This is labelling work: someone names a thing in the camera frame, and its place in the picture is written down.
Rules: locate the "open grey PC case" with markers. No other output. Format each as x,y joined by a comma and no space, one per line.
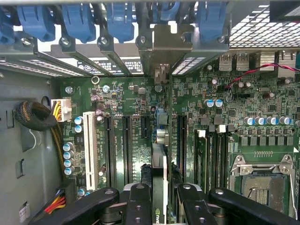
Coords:
28,140

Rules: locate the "blue slot retention clip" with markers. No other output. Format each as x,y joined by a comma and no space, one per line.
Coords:
5,28
78,23
211,23
167,11
35,23
120,23

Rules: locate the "silver USB port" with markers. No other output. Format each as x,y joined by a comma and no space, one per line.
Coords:
225,62
242,62

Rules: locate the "silver rear port housing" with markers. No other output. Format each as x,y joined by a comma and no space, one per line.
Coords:
287,65
267,61

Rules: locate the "RAM slot with white latch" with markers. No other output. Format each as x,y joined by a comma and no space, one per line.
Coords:
221,159

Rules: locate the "RAM slot with black latch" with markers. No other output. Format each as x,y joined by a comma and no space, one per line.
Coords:
212,159

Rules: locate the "metal locking lever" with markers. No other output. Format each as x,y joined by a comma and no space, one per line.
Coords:
293,194

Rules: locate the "white expansion slot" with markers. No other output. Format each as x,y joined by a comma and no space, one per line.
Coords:
90,150

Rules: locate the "green motherboard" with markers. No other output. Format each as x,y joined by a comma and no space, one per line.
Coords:
192,103

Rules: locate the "CPU socket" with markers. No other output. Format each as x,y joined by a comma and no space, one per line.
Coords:
264,194

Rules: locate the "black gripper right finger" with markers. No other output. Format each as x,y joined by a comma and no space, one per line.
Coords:
197,206

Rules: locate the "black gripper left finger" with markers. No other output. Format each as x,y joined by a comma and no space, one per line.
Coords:
138,206

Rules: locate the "white power connector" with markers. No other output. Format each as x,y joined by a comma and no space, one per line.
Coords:
62,110

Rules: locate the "short black expansion slot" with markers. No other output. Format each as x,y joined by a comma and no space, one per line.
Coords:
145,126

